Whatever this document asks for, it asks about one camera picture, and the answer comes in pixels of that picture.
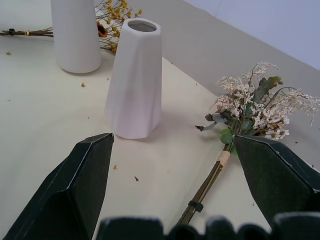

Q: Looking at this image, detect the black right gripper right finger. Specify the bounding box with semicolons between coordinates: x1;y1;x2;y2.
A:
232;134;320;230

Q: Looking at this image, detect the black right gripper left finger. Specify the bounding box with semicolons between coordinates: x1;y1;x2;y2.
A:
2;132;115;240

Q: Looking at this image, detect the white twisted ceramic vase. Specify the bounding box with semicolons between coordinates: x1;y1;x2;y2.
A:
103;18;163;140

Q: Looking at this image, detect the white round ceramic vase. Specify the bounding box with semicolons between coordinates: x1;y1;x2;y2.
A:
50;0;103;74

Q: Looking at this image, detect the white dried flower bouquet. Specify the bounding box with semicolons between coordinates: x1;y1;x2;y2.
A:
174;61;320;227

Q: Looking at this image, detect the yellow dried flower bouquet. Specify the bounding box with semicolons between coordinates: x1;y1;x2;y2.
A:
0;0;143;56

